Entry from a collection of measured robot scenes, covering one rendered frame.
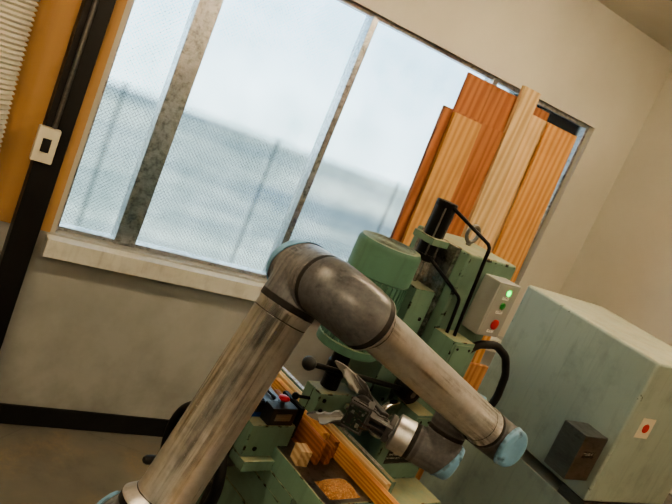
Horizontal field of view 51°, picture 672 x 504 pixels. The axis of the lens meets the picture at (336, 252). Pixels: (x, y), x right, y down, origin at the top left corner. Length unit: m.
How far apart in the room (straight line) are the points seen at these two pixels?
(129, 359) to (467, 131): 1.86
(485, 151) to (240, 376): 2.47
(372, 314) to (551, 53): 2.77
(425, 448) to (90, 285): 1.79
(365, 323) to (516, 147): 2.55
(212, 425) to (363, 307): 0.36
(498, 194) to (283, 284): 2.48
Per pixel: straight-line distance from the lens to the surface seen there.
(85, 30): 2.70
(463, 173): 3.51
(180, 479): 1.36
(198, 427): 1.34
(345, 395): 1.96
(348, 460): 1.88
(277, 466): 1.85
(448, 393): 1.41
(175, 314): 3.21
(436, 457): 1.70
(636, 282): 4.18
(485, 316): 1.96
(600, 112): 4.17
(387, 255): 1.76
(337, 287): 1.21
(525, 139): 3.73
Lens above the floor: 1.76
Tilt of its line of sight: 11 degrees down
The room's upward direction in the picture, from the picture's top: 23 degrees clockwise
